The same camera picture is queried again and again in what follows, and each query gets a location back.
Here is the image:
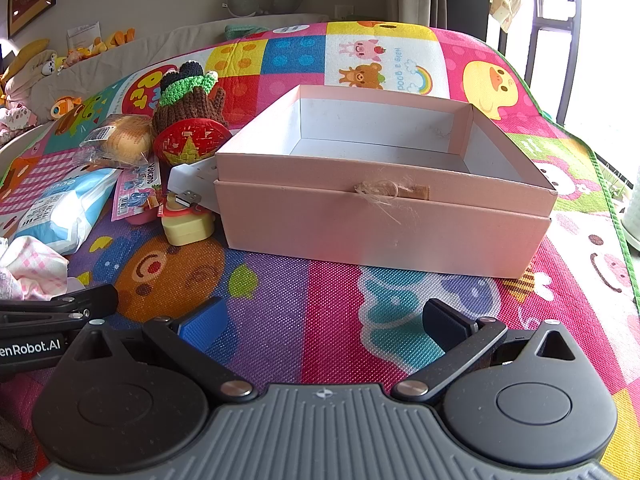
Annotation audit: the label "black metal chair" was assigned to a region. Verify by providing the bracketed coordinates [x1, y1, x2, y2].
[522, 0, 584, 127]

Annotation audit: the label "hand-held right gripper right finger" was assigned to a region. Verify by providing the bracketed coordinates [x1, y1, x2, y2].
[391, 298, 577, 405]

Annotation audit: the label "brown green crochet doll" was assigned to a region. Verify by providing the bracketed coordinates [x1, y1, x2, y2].
[151, 61, 230, 133]

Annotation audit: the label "yellow plush toy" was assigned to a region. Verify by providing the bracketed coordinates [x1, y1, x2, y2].
[1, 38, 52, 85]

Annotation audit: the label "pink cardboard box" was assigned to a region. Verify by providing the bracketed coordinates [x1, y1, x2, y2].
[214, 84, 559, 281]

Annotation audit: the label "teal cloth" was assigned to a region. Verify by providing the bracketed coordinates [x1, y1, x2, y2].
[224, 23, 269, 41]

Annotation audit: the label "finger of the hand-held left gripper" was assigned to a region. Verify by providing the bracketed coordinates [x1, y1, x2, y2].
[0, 284, 119, 335]

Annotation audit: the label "orange fish toy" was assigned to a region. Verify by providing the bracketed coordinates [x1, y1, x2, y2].
[49, 95, 84, 121]

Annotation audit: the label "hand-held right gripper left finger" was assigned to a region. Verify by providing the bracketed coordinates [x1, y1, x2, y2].
[62, 296, 258, 403]

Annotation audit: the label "beige plush toy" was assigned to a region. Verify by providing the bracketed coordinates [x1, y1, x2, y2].
[4, 50, 67, 112]

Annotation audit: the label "brown knitted fabric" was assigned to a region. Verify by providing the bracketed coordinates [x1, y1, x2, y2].
[0, 411, 39, 472]

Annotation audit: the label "yellow heart-shaped box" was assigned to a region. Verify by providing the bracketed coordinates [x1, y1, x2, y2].
[159, 194, 217, 247]

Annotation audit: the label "white paper card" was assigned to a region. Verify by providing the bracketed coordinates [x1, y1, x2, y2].
[66, 21, 104, 52]

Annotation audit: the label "blue white tissue pack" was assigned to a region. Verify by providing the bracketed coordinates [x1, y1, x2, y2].
[14, 166, 122, 256]

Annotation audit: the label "white plant pot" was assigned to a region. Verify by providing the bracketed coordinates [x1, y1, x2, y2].
[620, 197, 640, 252]

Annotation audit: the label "orange yellow plush toys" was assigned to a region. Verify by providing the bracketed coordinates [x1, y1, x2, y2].
[64, 27, 137, 64]

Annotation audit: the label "bread in clear packet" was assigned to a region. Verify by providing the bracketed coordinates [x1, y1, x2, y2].
[75, 114, 155, 170]

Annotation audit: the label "hanging pale cloth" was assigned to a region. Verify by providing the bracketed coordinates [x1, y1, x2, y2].
[489, 0, 524, 34]

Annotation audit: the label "colourful cartoon play mat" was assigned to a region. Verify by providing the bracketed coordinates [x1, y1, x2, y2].
[0, 20, 640, 480]

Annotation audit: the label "pink toy blister card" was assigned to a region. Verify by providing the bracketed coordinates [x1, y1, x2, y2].
[111, 159, 164, 227]

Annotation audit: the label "pink checked cloth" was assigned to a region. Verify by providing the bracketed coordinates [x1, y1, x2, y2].
[0, 235, 70, 302]

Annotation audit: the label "red woven pouch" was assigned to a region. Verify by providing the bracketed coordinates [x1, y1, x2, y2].
[152, 117, 233, 168]

